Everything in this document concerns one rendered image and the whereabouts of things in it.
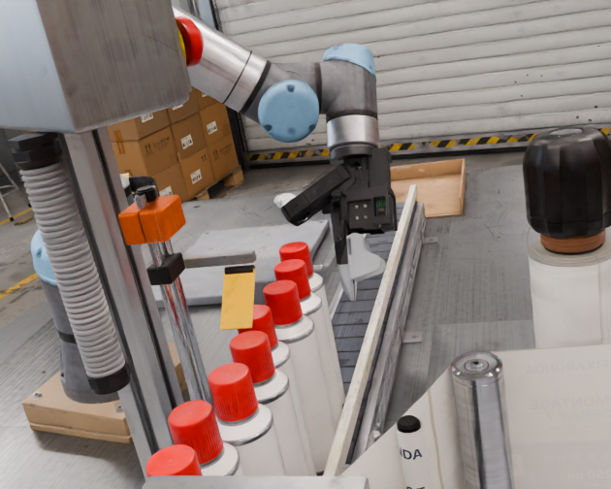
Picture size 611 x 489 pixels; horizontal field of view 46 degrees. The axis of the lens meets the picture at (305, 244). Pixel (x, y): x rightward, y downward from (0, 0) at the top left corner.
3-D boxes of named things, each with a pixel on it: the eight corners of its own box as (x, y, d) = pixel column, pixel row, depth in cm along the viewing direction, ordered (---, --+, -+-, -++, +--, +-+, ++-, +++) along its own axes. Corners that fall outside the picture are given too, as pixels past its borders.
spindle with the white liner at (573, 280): (635, 430, 71) (627, 137, 61) (540, 431, 74) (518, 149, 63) (620, 380, 79) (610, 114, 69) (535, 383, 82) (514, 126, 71)
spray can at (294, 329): (330, 480, 72) (292, 299, 65) (284, 473, 75) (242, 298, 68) (348, 448, 77) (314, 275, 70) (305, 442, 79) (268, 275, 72)
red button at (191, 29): (169, 18, 52) (203, 11, 53) (143, 22, 54) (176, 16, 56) (181, 71, 53) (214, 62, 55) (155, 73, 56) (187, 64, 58)
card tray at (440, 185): (463, 214, 151) (461, 197, 150) (342, 226, 159) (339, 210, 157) (466, 174, 178) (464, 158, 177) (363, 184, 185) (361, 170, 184)
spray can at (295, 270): (352, 437, 79) (319, 267, 71) (306, 450, 78) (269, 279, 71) (339, 412, 83) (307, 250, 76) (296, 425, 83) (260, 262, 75)
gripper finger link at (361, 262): (381, 297, 96) (377, 229, 98) (338, 300, 98) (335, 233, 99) (385, 298, 99) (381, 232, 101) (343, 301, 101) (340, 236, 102)
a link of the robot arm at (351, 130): (320, 119, 101) (335, 135, 109) (321, 150, 101) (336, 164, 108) (372, 112, 99) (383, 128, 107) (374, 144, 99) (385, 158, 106)
